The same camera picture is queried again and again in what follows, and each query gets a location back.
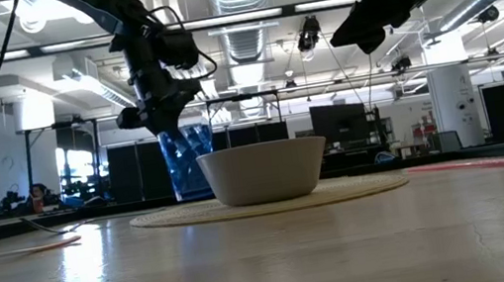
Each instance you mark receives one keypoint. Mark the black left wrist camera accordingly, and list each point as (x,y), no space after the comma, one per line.
(178,49)

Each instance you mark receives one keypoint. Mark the overhead LED light bar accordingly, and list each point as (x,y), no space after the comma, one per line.
(224,19)

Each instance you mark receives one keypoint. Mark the blue faceted plastic cup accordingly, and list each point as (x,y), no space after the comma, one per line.
(184,171)

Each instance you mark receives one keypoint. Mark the white round pillar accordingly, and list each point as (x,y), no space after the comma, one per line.
(453,96)

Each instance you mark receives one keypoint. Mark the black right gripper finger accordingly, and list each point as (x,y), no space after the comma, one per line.
(372,44)
(365,24)

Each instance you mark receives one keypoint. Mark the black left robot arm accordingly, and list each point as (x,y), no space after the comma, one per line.
(111,4)

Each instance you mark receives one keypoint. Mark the round woven straw placemat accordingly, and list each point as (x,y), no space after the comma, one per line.
(364,186)

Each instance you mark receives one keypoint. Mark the black overhead camera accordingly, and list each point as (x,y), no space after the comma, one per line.
(308,35)

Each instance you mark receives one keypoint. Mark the white bowl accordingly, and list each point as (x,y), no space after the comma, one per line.
(264,171)

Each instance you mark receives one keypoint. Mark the black computer monitor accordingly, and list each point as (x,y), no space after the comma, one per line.
(339,123)

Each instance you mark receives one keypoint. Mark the person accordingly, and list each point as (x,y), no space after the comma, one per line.
(38,193)

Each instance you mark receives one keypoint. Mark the red plastic straw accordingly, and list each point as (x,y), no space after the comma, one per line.
(486,164)

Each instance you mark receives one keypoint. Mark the black partition panels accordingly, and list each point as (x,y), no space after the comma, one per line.
(129,174)

